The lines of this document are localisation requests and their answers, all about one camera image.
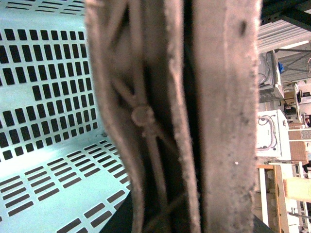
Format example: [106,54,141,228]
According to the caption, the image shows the white machine cabinet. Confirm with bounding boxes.
[256,109,291,161]

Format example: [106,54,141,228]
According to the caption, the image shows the light teal plastic basket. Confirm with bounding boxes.
[0,0,129,233]

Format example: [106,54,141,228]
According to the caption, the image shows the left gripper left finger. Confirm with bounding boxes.
[85,0,201,233]

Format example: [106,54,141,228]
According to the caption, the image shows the wooden frame rack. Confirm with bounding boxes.
[256,161,311,233]

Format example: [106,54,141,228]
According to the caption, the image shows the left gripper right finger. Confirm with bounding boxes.
[192,0,262,233]

